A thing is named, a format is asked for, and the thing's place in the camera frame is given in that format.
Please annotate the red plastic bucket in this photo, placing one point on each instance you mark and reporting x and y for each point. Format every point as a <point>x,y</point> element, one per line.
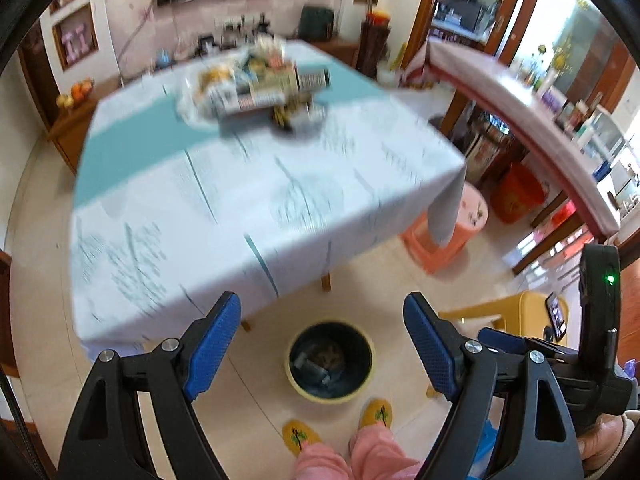
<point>517,194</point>

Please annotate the yellow plastic chair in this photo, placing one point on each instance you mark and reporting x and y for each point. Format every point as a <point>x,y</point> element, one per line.
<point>524,314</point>

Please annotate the right yellow slipper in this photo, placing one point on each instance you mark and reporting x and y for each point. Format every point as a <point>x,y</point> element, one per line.
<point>378,412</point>

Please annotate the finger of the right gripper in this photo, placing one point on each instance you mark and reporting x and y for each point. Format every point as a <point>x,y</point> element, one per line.
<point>521,345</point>

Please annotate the white teal patterned tablecloth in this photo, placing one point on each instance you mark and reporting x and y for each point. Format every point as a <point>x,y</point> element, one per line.
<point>167,216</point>

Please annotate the person's right hand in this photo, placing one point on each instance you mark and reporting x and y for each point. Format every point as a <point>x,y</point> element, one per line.
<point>604,442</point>

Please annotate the pile of trash packages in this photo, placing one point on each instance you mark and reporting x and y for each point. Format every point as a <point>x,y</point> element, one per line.
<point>260,79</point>

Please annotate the wooden tv cabinet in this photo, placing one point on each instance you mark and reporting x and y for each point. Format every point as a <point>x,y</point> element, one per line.
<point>68,134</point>

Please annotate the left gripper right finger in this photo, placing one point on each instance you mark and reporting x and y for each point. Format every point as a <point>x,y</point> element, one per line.
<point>536,438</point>

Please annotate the yellow rimmed trash bin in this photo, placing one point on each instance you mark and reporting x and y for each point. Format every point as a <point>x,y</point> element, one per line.
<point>330,362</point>

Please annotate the black air fryer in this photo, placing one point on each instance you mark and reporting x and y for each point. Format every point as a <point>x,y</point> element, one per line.
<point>316,24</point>

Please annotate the fruit bowl with oranges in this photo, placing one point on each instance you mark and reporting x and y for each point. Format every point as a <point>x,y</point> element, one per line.
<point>78,94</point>

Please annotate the pink trousers legs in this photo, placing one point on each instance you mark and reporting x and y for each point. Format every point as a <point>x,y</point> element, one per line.
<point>375,454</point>

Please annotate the pink covered side table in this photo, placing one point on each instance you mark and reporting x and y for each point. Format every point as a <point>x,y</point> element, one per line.
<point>482,78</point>

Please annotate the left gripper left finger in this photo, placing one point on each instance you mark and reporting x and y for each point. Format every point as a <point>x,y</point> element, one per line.
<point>105,438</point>

